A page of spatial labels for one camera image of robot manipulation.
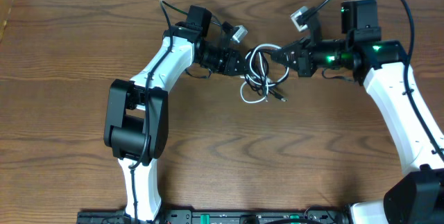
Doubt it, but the white usb cable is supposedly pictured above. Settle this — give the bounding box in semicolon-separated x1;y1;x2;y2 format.
239;43;290;105

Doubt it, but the black usb cable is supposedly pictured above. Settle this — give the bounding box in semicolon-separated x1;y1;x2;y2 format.
242;45;288;103

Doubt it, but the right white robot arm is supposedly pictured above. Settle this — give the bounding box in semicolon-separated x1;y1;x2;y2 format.
271;0;443;223

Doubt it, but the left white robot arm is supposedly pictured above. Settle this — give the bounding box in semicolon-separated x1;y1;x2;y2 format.
103;5;248;223

